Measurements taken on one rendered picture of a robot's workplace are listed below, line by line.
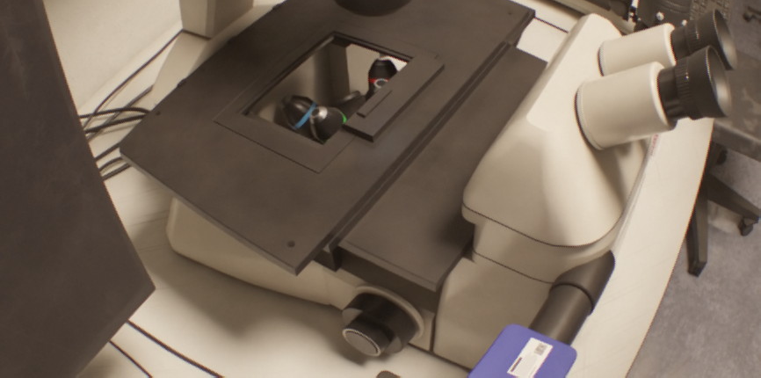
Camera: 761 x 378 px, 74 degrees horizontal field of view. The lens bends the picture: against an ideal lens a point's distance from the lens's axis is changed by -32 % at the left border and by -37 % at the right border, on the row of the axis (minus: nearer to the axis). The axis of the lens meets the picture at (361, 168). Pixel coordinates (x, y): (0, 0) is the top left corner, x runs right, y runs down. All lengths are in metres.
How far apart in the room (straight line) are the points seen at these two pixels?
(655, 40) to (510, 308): 0.24
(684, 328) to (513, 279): 1.21
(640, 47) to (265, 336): 0.45
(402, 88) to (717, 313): 1.33
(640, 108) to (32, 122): 0.37
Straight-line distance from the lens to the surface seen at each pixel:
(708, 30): 0.44
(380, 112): 0.55
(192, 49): 0.68
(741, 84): 1.66
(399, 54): 0.62
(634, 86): 0.41
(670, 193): 0.84
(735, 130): 1.49
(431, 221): 0.52
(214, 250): 0.71
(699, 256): 1.70
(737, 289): 1.82
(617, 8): 0.98
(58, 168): 0.42
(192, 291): 0.74
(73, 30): 0.99
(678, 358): 1.62
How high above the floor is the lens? 1.33
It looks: 45 degrees down
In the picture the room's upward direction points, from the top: 6 degrees counter-clockwise
